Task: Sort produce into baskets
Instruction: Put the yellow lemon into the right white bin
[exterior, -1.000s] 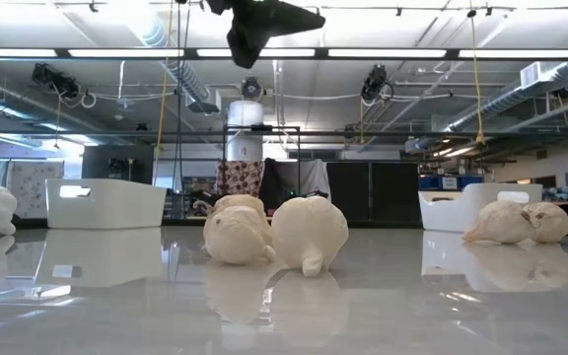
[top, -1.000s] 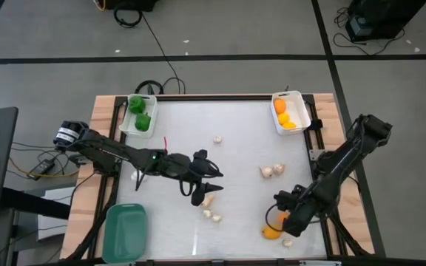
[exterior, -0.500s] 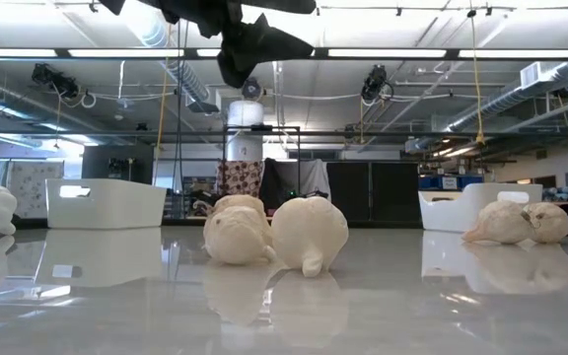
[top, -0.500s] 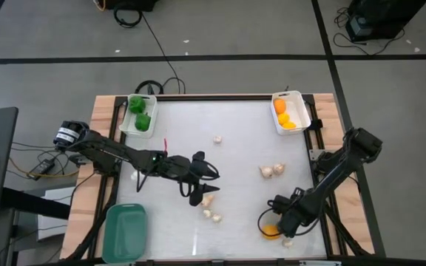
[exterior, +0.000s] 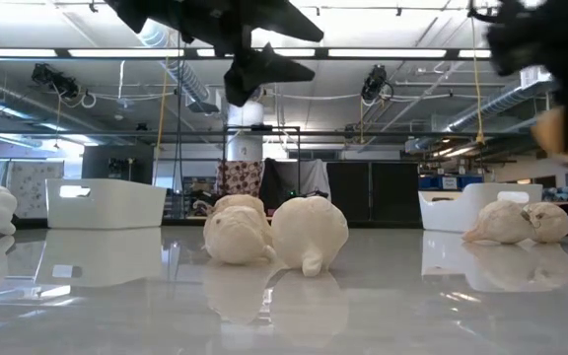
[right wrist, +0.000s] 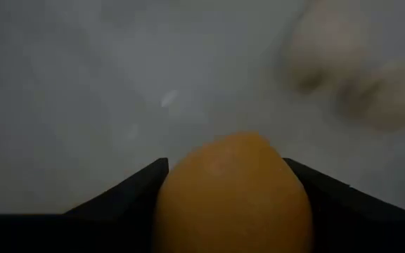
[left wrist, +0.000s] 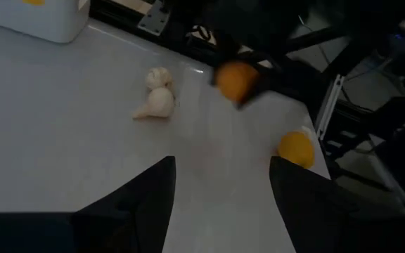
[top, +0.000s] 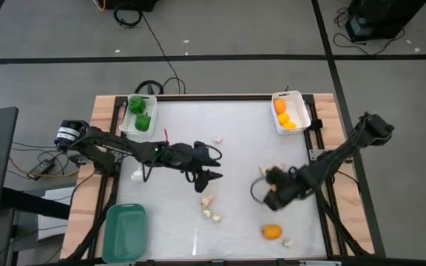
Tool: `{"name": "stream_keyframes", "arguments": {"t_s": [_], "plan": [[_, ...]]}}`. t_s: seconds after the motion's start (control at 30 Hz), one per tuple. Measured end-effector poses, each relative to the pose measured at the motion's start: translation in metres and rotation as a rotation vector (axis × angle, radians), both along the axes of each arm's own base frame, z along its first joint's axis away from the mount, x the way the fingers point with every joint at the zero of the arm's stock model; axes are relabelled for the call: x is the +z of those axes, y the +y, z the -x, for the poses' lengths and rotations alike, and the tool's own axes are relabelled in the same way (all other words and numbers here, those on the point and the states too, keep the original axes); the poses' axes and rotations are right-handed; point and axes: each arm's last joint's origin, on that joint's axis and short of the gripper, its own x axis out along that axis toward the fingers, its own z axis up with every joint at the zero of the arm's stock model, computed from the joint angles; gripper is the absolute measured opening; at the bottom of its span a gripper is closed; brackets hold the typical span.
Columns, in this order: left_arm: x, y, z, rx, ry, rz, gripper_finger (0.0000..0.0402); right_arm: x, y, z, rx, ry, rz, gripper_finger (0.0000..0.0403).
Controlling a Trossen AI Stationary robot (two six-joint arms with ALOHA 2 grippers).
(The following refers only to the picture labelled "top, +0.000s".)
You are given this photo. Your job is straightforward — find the tangled black cables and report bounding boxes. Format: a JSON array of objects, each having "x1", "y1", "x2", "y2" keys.
[{"x1": 333, "y1": 6, "x2": 407, "y2": 56}]

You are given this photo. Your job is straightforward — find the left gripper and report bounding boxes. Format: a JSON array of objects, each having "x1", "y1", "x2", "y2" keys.
[{"x1": 174, "y1": 144, "x2": 224, "y2": 194}]

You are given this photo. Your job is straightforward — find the coiled black cable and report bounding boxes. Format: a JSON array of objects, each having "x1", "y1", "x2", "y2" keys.
[{"x1": 113, "y1": 5, "x2": 143, "y2": 29}]

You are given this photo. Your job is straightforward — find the black metal table frame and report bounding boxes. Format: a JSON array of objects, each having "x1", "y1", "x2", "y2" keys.
[{"x1": 67, "y1": 94, "x2": 388, "y2": 266}]

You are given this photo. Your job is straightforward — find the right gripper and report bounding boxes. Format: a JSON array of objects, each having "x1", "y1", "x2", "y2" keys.
[{"x1": 263, "y1": 166, "x2": 305, "y2": 211}]

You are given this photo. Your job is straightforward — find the black equipment case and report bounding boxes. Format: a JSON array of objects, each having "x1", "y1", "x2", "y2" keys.
[{"x1": 345, "y1": 0, "x2": 426, "y2": 44}]

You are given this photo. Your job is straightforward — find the black power adapter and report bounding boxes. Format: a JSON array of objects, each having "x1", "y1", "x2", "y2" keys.
[{"x1": 27, "y1": 157, "x2": 55, "y2": 181}]

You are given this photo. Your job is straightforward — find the green bell pepper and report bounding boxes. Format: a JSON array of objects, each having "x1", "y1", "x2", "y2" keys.
[
  {"x1": 128, "y1": 95, "x2": 146, "y2": 115},
  {"x1": 134, "y1": 112, "x2": 152, "y2": 132}
]

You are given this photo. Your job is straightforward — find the green plastic basket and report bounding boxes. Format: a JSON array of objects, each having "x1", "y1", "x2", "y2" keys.
[{"x1": 101, "y1": 203, "x2": 147, "y2": 264}]

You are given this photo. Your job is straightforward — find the long black floor cable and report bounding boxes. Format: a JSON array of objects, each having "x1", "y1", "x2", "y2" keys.
[{"x1": 141, "y1": 10, "x2": 187, "y2": 95}]

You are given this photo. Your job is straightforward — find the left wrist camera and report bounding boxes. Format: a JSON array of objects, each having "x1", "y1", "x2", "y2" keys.
[{"x1": 192, "y1": 141, "x2": 211, "y2": 157}]

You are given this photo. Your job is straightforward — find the black beam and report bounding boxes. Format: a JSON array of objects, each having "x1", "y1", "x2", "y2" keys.
[{"x1": 0, "y1": 186, "x2": 72, "y2": 221}]

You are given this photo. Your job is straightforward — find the white sheet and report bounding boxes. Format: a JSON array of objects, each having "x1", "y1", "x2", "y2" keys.
[{"x1": 37, "y1": 186, "x2": 76, "y2": 242}]

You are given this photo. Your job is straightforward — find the looped black cable bundle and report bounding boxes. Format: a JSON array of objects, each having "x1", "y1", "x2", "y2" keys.
[{"x1": 134, "y1": 76, "x2": 187, "y2": 95}]

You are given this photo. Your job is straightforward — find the black box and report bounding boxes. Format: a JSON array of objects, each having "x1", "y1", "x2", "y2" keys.
[{"x1": 104, "y1": 0, "x2": 160, "y2": 12}]

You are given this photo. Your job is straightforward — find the yellow cable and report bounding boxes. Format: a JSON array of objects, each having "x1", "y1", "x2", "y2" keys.
[{"x1": 8, "y1": 157, "x2": 81, "y2": 179}]

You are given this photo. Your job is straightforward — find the white plastic basket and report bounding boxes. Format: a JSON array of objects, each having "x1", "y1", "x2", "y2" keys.
[
  {"x1": 118, "y1": 93, "x2": 158, "y2": 138},
  {"x1": 270, "y1": 90, "x2": 312, "y2": 136}
]

